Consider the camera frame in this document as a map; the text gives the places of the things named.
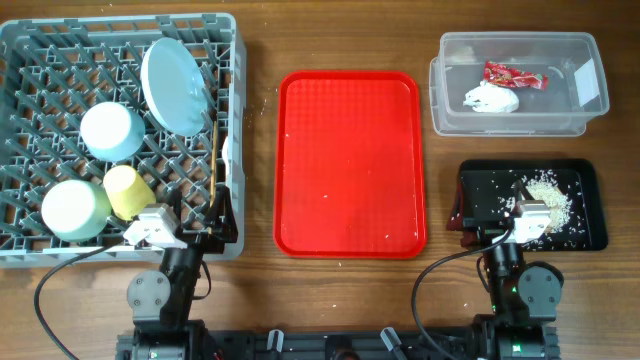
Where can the wooden chopstick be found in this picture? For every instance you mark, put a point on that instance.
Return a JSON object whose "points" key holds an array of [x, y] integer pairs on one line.
{"points": [[213, 177]]}

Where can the white tissue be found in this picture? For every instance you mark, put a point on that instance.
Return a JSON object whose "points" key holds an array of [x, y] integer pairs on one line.
{"points": [[489, 98]]}

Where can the green saucer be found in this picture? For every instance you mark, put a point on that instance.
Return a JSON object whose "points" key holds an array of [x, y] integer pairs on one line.
{"points": [[76, 210]]}

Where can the light blue bowl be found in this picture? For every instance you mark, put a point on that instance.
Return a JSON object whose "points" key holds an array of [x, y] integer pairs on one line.
{"points": [[112, 132]]}

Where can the white plastic fork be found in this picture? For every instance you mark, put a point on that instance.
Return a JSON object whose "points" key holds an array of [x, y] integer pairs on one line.
{"points": [[226, 155]]}

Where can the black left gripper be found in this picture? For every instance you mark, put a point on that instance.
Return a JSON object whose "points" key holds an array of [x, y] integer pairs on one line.
{"points": [[222, 232]]}

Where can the red plastic tray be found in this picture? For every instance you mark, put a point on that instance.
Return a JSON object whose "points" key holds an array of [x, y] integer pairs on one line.
{"points": [[349, 176]]}

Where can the pile of rice waste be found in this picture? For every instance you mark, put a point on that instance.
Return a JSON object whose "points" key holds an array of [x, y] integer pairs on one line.
{"points": [[568, 225]]}

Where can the light blue plate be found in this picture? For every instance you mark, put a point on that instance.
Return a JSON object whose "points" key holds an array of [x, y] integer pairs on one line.
{"points": [[173, 87]]}

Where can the black waste tray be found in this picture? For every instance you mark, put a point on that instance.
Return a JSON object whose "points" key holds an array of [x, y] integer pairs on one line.
{"points": [[480, 195]]}

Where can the white label in bin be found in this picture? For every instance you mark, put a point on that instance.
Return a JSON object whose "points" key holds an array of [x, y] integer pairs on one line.
{"points": [[586, 82]]}

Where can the yellow cup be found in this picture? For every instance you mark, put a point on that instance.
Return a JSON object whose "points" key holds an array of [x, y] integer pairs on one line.
{"points": [[127, 191]]}

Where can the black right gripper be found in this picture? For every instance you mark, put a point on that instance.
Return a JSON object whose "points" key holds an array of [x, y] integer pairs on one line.
{"points": [[464, 217]]}

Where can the clear plastic waste bin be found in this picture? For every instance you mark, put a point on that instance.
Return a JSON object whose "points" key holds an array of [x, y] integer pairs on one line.
{"points": [[554, 112]]}

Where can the grey dishwasher rack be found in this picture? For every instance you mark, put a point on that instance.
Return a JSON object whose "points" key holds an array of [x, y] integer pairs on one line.
{"points": [[54, 70]]}

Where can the red snack wrapper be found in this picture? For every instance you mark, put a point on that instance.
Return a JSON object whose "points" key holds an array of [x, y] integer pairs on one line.
{"points": [[501, 75]]}

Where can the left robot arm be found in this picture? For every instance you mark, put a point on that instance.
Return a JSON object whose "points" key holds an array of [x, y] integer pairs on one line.
{"points": [[161, 299]]}

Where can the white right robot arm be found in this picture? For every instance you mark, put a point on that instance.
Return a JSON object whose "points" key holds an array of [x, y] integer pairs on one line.
{"points": [[524, 295]]}

